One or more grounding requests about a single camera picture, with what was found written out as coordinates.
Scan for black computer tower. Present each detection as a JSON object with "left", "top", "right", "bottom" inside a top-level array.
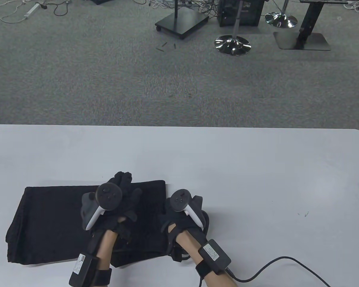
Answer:
[{"left": 217, "top": 0, "right": 265, "bottom": 27}]

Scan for person's right hand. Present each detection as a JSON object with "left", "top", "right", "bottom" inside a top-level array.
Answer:
[{"left": 159, "top": 196, "right": 210, "bottom": 239}]

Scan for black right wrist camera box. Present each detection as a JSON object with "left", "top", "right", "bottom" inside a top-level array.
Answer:
[{"left": 195, "top": 239, "right": 232, "bottom": 280}]

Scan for person's left hand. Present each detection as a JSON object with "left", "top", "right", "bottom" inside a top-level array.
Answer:
[{"left": 88, "top": 171, "right": 143, "bottom": 244}]

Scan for person's right forearm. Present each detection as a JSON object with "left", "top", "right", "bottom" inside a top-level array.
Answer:
[{"left": 176, "top": 232, "right": 238, "bottom": 287}]

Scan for white floor cable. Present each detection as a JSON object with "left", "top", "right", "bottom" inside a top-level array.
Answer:
[{"left": 0, "top": 0, "right": 33, "bottom": 23}]

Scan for tangle of cables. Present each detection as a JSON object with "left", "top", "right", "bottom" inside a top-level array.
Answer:
[{"left": 148, "top": 0, "right": 222, "bottom": 15}]

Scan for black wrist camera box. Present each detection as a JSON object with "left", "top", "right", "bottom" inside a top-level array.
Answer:
[
  {"left": 195, "top": 239, "right": 232, "bottom": 280},
  {"left": 68, "top": 253, "right": 112, "bottom": 287}
]

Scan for black flat-base stand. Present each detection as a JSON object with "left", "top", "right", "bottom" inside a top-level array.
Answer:
[{"left": 273, "top": 0, "right": 349, "bottom": 51}]

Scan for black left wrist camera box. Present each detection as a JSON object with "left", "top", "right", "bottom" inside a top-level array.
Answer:
[{"left": 68, "top": 253, "right": 112, "bottom": 287}]

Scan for chrome stool base with pole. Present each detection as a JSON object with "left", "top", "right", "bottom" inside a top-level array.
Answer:
[
  {"left": 265, "top": 0, "right": 298, "bottom": 29},
  {"left": 214, "top": 0, "right": 252, "bottom": 56}
]

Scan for white power strip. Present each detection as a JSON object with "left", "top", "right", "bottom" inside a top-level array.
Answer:
[{"left": 24, "top": 3, "right": 40, "bottom": 17}]

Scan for looped black cable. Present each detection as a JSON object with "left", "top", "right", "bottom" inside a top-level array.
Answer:
[{"left": 37, "top": 0, "right": 71, "bottom": 17}]

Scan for black wheeled stand base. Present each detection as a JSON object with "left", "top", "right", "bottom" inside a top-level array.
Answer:
[{"left": 155, "top": 0, "right": 210, "bottom": 40}]

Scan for black trousers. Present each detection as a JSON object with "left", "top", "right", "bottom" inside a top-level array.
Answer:
[{"left": 5, "top": 179, "right": 180, "bottom": 268}]

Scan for person's left forearm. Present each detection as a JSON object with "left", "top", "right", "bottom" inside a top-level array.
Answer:
[{"left": 93, "top": 230, "right": 118, "bottom": 287}]

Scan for thick black cable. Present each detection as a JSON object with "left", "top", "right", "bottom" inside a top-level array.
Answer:
[{"left": 226, "top": 256, "right": 331, "bottom": 287}]

